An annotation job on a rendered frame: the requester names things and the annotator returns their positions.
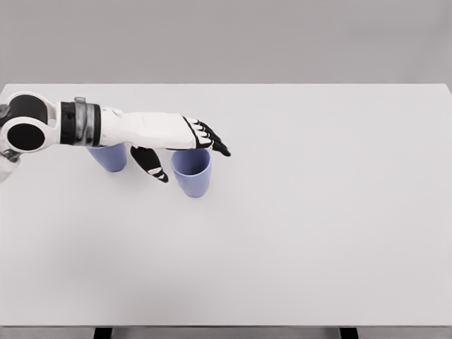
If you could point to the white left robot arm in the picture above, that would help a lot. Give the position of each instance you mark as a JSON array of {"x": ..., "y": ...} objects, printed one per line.
[{"x": 81, "y": 123}]

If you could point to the lavender blue cup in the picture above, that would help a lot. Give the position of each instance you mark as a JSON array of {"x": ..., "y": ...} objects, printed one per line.
[
  {"x": 193, "y": 176},
  {"x": 110, "y": 157}
]

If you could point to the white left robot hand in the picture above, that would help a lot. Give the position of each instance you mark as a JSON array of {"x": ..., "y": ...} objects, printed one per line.
[{"x": 166, "y": 130}]

